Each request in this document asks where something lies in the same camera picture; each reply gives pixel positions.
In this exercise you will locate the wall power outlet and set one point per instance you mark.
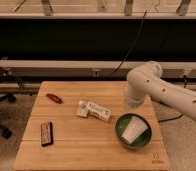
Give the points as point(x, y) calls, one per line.
point(96, 72)

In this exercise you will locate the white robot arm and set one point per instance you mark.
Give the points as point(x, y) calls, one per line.
point(146, 80)

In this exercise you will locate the white paper cup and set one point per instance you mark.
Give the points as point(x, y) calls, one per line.
point(134, 129)

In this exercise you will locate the white rectangular box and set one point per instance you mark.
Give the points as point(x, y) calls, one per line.
point(86, 108)

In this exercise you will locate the wooden table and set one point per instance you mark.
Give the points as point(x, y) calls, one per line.
point(87, 144)

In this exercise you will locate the green bowl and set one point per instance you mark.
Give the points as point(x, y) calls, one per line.
point(141, 141)

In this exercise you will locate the black red rectangular eraser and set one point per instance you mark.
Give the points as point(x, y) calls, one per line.
point(46, 133)

